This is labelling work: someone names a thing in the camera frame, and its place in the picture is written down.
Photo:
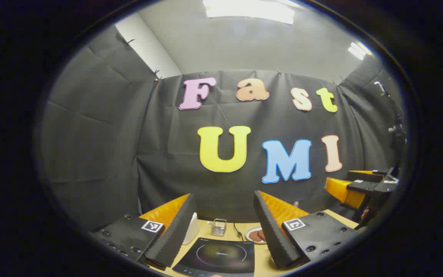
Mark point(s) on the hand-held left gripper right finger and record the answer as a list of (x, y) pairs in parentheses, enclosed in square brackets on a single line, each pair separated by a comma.
[(273, 234)]

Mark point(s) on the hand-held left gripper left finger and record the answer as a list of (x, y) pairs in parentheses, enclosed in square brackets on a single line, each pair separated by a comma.
[(175, 234)]

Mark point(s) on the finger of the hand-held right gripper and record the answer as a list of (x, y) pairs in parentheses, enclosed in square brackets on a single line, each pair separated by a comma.
[(367, 176), (344, 190)]

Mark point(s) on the black induction cooktop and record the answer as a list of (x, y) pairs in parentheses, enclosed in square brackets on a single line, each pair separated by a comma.
[(221, 256)]

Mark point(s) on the white toaster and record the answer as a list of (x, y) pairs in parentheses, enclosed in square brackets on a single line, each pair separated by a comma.
[(191, 231)]

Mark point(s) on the round white plate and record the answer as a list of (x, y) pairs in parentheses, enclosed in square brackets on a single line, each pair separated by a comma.
[(249, 234)]

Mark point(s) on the black backdrop cloth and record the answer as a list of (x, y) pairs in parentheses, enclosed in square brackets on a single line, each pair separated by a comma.
[(167, 154)]

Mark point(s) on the small ceiling light panel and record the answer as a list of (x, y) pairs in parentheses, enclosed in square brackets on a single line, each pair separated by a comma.
[(358, 50)]

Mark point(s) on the large ceiling light panel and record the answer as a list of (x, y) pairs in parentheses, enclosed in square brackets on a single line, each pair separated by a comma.
[(248, 9)]

